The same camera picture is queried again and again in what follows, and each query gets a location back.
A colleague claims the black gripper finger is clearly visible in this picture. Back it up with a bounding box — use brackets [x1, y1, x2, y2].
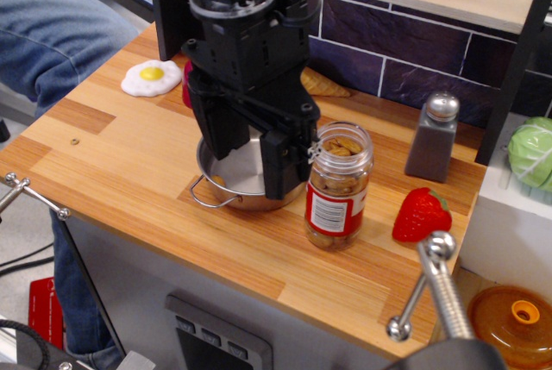
[187, 68, 250, 160]
[260, 130, 311, 200]

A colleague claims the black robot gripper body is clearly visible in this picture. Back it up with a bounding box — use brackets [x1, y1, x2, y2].
[183, 0, 320, 147]

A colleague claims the clear almond jar red label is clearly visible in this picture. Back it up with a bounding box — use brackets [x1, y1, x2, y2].
[304, 122, 373, 251]

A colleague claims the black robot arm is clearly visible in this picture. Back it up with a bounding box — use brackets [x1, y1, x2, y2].
[183, 0, 321, 200]

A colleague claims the stainless steel pot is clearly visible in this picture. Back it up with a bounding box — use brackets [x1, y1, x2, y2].
[190, 128, 304, 211]

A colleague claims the orange pot lid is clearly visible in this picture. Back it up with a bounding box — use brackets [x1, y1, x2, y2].
[467, 285, 551, 369]

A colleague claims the toy fried egg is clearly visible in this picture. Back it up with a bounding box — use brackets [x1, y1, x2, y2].
[121, 60, 182, 97]

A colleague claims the grey shaker with metal cap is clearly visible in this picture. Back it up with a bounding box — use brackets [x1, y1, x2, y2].
[405, 92, 460, 183]

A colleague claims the red toy strawberry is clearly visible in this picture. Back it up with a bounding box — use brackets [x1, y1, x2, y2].
[392, 187, 452, 242]

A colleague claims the right metal clamp screw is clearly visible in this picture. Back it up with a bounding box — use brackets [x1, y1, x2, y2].
[386, 230, 474, 342]

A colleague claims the metal clamp screw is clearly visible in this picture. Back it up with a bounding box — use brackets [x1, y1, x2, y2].
[1, 172, 72, 221]
[386, 230, 474, 342]

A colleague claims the left metal clamp screw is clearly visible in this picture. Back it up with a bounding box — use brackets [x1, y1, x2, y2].
[1, 172, 72, 221]

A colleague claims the grey oven control panel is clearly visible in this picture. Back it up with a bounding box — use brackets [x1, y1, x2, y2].
[165, 295, 273, 370]

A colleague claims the green toy cabbage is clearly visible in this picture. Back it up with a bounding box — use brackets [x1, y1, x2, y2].
[507, 117, 551, 192]

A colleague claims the red box on floor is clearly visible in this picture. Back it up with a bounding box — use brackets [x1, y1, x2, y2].
[28, 277, 64, 350]

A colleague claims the black shelf post left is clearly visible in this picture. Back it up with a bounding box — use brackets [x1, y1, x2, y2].
[153, 0, 204, 60]

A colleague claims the black shelf post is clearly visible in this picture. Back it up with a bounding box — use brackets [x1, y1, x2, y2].
[153, 0, 204, 60]
[475, 0, 551, 166]

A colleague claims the black cable on floor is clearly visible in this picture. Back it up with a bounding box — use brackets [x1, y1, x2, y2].
[0, 241, 55, 277]

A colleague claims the black shelf post right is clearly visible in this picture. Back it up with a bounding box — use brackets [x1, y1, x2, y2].
[475, 0, 551, 166]

